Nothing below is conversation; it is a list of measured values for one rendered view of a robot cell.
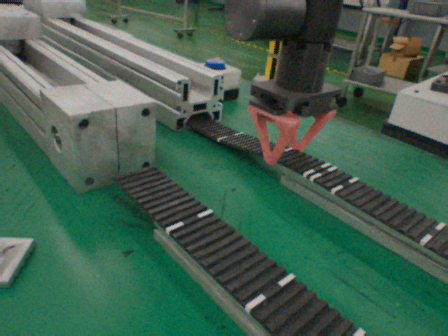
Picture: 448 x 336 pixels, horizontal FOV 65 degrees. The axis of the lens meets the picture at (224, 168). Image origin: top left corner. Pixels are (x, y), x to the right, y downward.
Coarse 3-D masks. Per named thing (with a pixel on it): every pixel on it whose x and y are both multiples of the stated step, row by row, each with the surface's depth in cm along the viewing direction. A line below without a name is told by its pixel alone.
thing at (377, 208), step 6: (378, 198) 39; (384, 198) 39; (390, 198) 39; (372, 204) 37; (378, 204) 38; (384, 204) 38; (390, 204) 38; (396, 204) 38; (366, 210) 37; (372, 210) 37; (378, 210) 37; (384, 210) 37; (372, 216) 36; (378, 216) 36
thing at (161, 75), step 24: (48, 24) 87; (72, 24) 94; (96, 24) 87; (72, 48) 80; (96, 48) 70; (120, 48) 67; (144, 48) 70; (96, 72) 73; (120, 72) 65; (144, 72) 59; (168, 72) 56; (192, 72) 61; (216, 72) 59; (168, 96) 55; (192, 96) 59; (216, 96) 59; (168, 120) 57; (216, 120) 62
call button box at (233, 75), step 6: (228, 66) 74; (222, 72) 69; (228, 72) 70; (234, 72) 71; (240, 72) 72; (228, 78) 70; (234, 78) 72; (222, 84) 70; (228, 84) 71; (234, 84) 72; (228, 90) 72; (234, 90) 73; (228, 96) 73; (234, 96) 74
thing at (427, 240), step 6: (432, 228) 35; (438, 228) 35; (444, 228) 35; (426, 234) 34; (432, 234) 34; (438, 234) 34; (444, 234) 34; (420, 240) 33; (426, 240) 33; (432, 240) 34; (438, 240) 33; (444, 240) 33; (426, 246) 33; (432, 246) 32; (438, 246) 32; (444, 246) 33; (438, 252) 32
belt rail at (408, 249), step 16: (288, 176) 45; (304, 192) 43; (320, 192) 41; (336, 208) 40; (352, 208) 39; (352, 224) 39; (368, 224) 38; (384, 224) 36; (384, 240) 37; (400, 240) 36; (416, 256) 35; (432, 256) 33; (432, 272) 34
